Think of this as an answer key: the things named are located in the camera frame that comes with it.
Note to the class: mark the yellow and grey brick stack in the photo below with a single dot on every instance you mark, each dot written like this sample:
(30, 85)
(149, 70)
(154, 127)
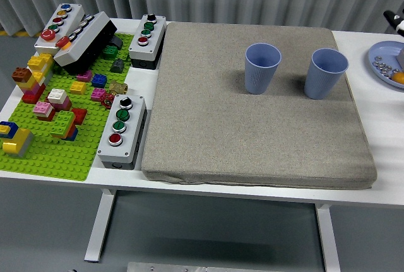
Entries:
(17, 139)

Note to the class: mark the blue toy brick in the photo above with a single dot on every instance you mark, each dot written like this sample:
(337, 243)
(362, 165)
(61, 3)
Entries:
(99, 80)

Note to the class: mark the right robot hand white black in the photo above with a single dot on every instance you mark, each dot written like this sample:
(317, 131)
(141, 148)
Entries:
(399, 24)

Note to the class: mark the grey control box black base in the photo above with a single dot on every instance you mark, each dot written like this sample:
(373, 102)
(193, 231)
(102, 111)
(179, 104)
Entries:
(85, 38)

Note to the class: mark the dark grey sloped brick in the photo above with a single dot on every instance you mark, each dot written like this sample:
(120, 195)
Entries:
(117, 66)

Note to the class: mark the pink-topped red brick stack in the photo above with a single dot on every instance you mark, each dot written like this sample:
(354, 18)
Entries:
(42, 108)

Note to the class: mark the white-topped pink brick stack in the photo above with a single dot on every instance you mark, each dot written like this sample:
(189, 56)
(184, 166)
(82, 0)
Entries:
(57, 94)

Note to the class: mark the orange fruit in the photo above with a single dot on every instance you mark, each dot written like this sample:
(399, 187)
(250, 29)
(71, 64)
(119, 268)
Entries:
(398, 78)

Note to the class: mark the blue plate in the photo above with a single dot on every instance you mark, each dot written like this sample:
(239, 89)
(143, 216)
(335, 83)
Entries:
(383, 49)

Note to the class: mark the red toy brick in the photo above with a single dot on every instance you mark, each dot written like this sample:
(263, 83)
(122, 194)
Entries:
(80, 115)

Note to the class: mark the blue and yellow brick stack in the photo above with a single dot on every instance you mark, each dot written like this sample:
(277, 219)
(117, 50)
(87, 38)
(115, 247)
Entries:
(8, 126)

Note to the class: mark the green-topped brick stack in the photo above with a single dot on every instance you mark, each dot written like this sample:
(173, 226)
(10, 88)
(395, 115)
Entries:
(63, 120)

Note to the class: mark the yellow and white brick stack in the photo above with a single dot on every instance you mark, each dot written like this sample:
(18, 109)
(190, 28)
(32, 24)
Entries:
(38, 60)

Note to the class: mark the grey four-button control box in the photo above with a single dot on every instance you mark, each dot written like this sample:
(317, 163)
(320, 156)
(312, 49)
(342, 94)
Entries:
(134, 127)
(151, 40)

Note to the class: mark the grey five-button control box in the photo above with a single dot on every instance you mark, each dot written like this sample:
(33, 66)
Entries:
(67, 18)

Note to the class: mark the grey metal block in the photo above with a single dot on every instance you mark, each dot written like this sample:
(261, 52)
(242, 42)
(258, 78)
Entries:
(401, 57)

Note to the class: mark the blue ribbed plastic cup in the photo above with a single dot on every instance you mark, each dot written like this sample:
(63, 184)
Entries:
(260, 76)
(325, 78)

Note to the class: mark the brown-topped brick stack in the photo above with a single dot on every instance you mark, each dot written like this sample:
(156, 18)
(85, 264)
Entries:
(21, 74)

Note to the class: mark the white table leg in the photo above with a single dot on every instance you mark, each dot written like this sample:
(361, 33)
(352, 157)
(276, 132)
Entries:
(328, 240)
(99, 224)

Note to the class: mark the green toy brick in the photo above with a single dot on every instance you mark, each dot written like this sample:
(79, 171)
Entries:
(110, 51)

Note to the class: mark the black curved toy piece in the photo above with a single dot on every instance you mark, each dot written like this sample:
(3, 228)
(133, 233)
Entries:
(116, 42)

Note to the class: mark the magenta toy brick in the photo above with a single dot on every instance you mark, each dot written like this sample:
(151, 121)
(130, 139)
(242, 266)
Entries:
(84, 76)
(98, 94)

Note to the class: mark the grey-brown fabric mat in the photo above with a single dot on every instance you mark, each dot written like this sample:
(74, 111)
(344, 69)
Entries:
(240, 127)

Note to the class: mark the green studded baseplate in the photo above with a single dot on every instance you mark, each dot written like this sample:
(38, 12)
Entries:
(63, 158)

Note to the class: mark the yellow toy brick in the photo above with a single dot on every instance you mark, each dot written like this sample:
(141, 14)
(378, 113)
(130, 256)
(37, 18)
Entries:
(78, 87)

